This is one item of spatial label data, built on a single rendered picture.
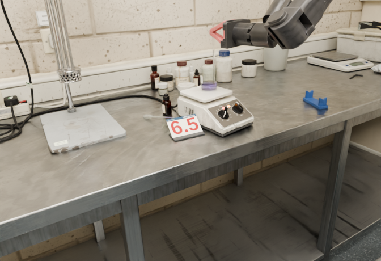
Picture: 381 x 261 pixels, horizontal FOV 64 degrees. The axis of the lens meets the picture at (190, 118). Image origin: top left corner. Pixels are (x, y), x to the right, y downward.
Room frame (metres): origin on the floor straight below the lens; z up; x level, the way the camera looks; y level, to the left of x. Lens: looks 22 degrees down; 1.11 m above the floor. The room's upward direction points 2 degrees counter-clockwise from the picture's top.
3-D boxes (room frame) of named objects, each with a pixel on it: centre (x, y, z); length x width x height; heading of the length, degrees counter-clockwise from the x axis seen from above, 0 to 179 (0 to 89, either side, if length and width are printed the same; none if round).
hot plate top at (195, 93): (0.88, -0.05, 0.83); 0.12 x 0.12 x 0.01; 38
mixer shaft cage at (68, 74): (0.86, 0.34, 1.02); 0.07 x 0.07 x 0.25
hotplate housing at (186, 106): (0.85, -0.07, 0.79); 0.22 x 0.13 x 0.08; 38
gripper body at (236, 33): (0.81, -0.15, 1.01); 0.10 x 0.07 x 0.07; 134
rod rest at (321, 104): (0.96, -0.42, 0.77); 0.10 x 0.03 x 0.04; 10
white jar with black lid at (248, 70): (1.37, -0.28, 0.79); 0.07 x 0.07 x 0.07
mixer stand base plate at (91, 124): (0.86, 0.34, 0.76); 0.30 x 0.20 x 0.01; 29
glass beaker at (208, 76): (0.89, -0.06, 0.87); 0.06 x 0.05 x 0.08; 138
